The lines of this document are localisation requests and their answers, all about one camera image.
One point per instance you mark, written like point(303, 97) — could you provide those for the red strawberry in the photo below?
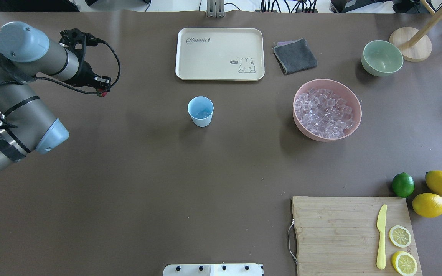
point(103, 93)

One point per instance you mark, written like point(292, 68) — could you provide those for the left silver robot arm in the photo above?
point(26, 123)

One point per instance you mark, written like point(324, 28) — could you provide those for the aluminium frame post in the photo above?
point(215, 8)

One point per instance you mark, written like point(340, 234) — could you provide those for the lemon half slice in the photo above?
point(404, 263)
point(400, 236)

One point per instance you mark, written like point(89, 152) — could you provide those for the green lime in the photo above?
point(403, 185)

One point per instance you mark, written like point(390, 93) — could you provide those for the green ceramic bowl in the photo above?
point(381, 58)

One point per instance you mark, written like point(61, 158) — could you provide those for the cream rabbit tray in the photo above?
point(220, 54)

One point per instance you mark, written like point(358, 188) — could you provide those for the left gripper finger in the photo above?
point(103, 88)

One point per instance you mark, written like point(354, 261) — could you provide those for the clear ice cube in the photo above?
point(203, 114)

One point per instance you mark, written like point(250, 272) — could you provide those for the light blue plastic cup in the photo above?
point(201, 109)

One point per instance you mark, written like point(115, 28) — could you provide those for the pink bowl of ice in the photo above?
point(326, 110)

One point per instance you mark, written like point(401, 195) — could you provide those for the yellow plastic knife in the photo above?
point(381, 226)

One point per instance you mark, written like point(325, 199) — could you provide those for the wooden mug tree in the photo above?
point(414, 44)

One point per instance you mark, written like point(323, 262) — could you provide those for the wooden cutting board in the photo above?
point(337, 235)

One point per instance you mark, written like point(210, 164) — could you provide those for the white camera pillar base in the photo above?
point(214, 269)

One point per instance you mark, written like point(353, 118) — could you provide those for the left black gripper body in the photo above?
point(84, 74)

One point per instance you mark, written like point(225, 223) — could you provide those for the grey folded cloth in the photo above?
point(294, 56)

